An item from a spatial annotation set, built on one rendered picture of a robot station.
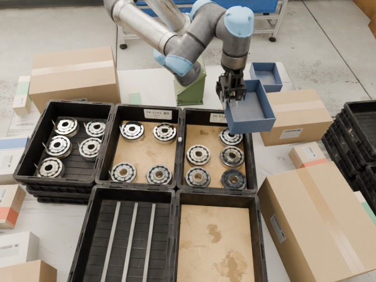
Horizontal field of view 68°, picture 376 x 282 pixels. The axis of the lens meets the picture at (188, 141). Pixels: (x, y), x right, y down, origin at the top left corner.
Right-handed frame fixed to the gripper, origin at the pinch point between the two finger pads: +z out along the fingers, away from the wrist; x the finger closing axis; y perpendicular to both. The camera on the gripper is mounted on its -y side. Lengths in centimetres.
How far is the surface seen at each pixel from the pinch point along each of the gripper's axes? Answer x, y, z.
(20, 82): -101, -58, 29
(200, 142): -8.8, -4.8, 29.0
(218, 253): -9, 43, 29
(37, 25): -162, -238, 100
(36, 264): -69, 41, 22
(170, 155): -22.8, 1.0, 28.0
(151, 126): -30.5, -15.5, 27.4
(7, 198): -90, 12, 29
